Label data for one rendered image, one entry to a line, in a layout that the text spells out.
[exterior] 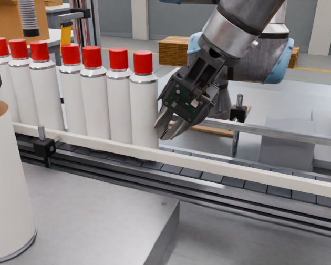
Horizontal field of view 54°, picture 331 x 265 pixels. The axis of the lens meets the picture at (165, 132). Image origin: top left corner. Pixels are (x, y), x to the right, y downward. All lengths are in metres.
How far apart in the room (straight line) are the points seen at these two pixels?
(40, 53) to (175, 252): 0.44
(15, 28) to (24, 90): 1.60
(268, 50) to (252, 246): 0.48
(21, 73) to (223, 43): 0.43
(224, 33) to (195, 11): 5.74
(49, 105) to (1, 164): 0.32
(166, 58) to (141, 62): 4.19
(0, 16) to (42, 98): 1.70
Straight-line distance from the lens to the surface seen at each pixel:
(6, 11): 2.34
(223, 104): 0.91
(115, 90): 0.60
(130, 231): 0.48
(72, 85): 0.66
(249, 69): 0.85
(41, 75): 0.70
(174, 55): 4.70
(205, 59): 0.47
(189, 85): 0.49
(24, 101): 0.75
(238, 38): 0.48
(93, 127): 0.65
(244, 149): 0.80
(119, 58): 0.59
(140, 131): 0.60
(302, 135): 0.60
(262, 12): 0.47
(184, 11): 6.28
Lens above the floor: 1.21
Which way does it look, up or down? 26 degrees down
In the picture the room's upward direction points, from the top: straight up
